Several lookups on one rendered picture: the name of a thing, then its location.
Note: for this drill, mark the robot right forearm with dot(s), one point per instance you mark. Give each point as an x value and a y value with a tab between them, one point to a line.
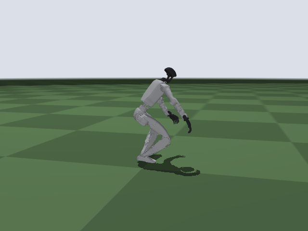
179	109

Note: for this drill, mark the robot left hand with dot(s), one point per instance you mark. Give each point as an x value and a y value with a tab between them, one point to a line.
173	117

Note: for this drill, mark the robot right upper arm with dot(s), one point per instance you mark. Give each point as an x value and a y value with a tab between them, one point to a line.
166	89

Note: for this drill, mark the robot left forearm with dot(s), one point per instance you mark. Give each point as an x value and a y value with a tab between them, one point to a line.
164	108

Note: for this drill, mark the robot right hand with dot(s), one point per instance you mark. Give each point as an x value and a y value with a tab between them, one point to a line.
188	122

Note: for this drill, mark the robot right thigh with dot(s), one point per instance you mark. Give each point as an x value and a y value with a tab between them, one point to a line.
154	125

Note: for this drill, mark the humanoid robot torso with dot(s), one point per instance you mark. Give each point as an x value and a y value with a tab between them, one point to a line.
150	97

